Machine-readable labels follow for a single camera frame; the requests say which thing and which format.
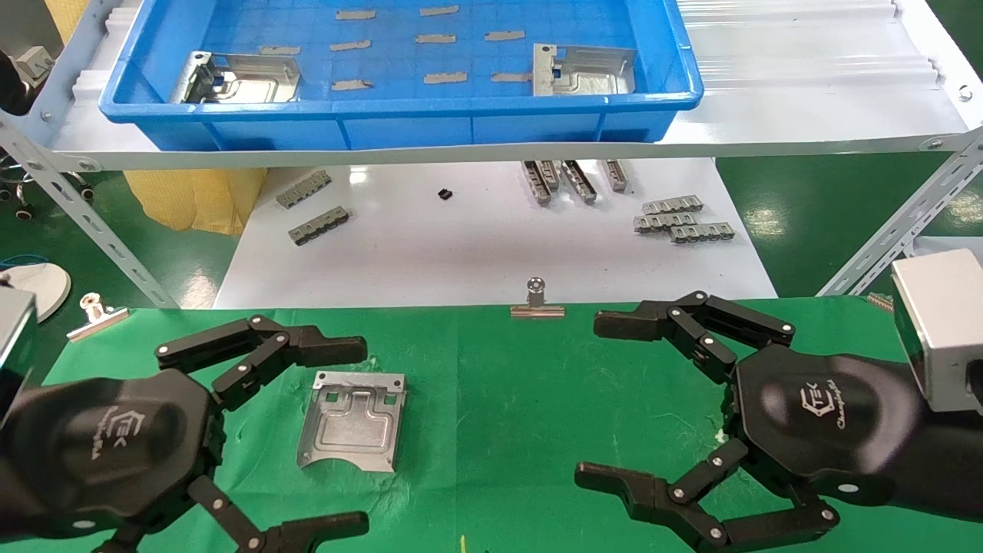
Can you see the grey tape strip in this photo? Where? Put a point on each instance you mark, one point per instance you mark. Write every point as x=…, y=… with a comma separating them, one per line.
x=278, y=51
x=445, y=77
x=504, y=35
x=439, y=11
x=355, y=14
x=435, y=38
x=508, y=77
x=351, y=45
x=351, y=84

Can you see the chrome chair base with casters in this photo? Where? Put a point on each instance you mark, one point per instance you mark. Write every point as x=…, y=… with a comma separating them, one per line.
x=24, y=212

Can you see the small grey box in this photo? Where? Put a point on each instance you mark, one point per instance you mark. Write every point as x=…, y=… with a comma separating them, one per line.
x=34, y=63

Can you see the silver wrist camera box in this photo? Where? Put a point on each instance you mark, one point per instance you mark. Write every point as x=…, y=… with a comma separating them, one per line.
x=15, y=346
x=944, y=330

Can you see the stamped metal bracket plate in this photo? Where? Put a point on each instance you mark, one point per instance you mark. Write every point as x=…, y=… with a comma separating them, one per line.
x=261, y=84
x=349, y=430
x=591, y=77

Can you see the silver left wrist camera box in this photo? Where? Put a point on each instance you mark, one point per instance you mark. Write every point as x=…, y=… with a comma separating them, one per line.
x=15, y=346

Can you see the small black plastic part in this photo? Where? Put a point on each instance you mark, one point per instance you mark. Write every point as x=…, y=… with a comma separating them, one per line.
x=445, y=194

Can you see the yellow mesh bag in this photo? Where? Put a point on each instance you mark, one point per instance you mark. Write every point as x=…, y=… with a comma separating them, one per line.
x=192, y=200
x=67, y=15

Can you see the grey metal connector strip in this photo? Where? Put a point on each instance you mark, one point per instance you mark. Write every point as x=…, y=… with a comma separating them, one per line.
x=579, y=181
x=304, y=190
x=550, y=173
x=536, y=183
x=673, y=205
x=617, y=175
x=319, y=226
x=662, y=223
x=703, y=233

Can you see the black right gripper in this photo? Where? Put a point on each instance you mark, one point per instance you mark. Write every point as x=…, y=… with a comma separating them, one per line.
x=822, y=422

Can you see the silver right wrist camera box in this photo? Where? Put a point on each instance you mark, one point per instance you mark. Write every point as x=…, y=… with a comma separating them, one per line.
x=944, y=330

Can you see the grey slotted angle bar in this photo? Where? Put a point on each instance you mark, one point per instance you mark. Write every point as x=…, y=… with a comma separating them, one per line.
x=65, y=69
x=898, y=223
x=92, y=223

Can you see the white round disc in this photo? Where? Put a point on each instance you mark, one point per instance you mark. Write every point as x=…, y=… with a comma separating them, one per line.
x=46, y=288

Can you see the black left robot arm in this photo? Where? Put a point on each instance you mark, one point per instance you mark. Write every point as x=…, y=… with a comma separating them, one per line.
x=4, y=507

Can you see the white shelf board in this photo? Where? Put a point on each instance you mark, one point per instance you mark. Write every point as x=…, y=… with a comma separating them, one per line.
x=768, y=123

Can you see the silver binder clip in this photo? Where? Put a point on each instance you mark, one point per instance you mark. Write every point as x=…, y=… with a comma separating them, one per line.
x=96, y=321
x=537, y=309

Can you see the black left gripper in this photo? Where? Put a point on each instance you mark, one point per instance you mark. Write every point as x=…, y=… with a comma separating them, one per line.
x=107, y=445

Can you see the blue plastic bin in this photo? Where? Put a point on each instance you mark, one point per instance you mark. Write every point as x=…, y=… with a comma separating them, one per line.
x=384, y=130

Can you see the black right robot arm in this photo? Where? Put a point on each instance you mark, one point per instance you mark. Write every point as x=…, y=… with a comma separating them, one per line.
x=952, y=461

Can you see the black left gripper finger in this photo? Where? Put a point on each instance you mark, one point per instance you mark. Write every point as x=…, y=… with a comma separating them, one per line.
x=322, y=528
x=330, y=349

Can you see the black rounded object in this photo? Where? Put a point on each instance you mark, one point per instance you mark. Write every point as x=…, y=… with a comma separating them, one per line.
x=11, y=84

